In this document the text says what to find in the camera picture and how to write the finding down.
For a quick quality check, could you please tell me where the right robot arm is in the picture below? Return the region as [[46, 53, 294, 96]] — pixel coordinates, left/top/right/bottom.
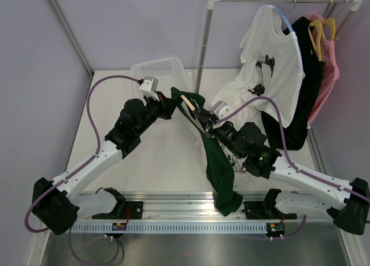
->
[[194, 111, 369, 235]]

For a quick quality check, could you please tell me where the cream plastic hanger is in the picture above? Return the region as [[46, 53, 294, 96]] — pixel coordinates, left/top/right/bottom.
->
[[180, 94, 201, 120]]

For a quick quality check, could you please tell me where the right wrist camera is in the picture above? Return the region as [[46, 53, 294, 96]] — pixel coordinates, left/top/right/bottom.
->
[[210, 101, 232, 120]]

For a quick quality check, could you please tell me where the white printed t shirt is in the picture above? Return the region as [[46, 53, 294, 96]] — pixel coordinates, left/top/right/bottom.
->
[[210, 5, 305, 127]]

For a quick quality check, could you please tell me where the yellow hanger front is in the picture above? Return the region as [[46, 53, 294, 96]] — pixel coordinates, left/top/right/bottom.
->
[[308, 20, 323, 61]]

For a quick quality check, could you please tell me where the aluminium mounting rail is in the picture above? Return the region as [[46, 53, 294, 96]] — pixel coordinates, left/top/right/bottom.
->
[[39, 190, 353, 220]]

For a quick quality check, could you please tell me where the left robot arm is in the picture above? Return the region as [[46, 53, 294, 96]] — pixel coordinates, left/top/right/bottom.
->
[[31, 93, 181, 235]]

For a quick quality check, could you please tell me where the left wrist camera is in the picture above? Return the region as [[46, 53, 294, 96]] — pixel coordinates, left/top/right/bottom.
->
[[139, 76, 160, 101]]

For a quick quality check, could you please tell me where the light blue hanger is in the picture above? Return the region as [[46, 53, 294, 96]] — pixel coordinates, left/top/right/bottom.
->
[[273, 6, 294, 33]]

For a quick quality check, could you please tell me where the white slotted cable duct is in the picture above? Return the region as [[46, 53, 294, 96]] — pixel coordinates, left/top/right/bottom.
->
[[72, 222, 267, 234]]

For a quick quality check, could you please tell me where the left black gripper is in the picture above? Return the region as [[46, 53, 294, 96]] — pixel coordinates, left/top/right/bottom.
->
[[135, 91, 179, 135]]

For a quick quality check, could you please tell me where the black t shirt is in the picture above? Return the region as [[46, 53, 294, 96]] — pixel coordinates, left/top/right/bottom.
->
[[260, 16, 326, 151]]

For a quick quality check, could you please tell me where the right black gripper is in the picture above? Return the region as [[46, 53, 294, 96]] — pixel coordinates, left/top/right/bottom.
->
[[194, 108, 246, 158]]

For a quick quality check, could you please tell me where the green and white t shirt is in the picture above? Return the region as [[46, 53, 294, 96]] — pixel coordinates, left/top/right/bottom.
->
[[177, 102, 243, 216]]

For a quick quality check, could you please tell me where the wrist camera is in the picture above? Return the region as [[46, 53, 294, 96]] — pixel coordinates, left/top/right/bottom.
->
[[210, 101, 232, 120], [139, 76, 160, 101]]

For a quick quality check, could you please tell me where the pink t shirt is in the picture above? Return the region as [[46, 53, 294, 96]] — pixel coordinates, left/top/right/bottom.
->
[[307, 12, 340, 124]]

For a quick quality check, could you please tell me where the metal clothes rack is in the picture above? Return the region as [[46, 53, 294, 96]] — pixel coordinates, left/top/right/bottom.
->
[[193, 0, 370, 99]]

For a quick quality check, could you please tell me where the white plastic basket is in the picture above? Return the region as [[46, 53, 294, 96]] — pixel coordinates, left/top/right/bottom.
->
[[130, 56, 195, 128]]

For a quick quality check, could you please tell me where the yellow hanger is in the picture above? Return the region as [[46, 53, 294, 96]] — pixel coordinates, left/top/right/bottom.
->
[[323, 18, 336, 42], [308, 20, 323, 61]]

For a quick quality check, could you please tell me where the yellow hanger back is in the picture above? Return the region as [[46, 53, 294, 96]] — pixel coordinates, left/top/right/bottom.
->
[[323, 18, 336, 42]]

